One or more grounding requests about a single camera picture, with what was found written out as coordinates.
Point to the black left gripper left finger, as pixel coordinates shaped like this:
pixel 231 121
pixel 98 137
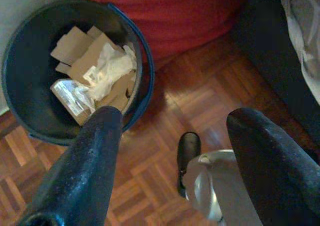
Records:
pixel 80 166

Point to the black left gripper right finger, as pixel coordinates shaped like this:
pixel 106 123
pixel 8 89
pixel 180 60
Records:
pixel 275 176

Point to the white tissue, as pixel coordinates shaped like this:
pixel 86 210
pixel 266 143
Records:
pixel 112 66

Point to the small printed cardboard box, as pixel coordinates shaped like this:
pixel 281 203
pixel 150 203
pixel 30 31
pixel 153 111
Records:
pixel 67 96

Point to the black left robot foot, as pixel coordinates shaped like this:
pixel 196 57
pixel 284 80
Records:
pixel 188 151

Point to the black waste bin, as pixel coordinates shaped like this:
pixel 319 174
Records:
pixel 27 61

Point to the brown cardboard pieces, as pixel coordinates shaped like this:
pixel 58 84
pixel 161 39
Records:
pixel 75 44

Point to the bed with grey floral sheet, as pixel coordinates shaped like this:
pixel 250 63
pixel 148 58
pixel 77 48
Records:
pixel 305 36

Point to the large red pillow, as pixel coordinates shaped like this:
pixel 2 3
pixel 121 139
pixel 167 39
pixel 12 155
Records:
pixel 175 19

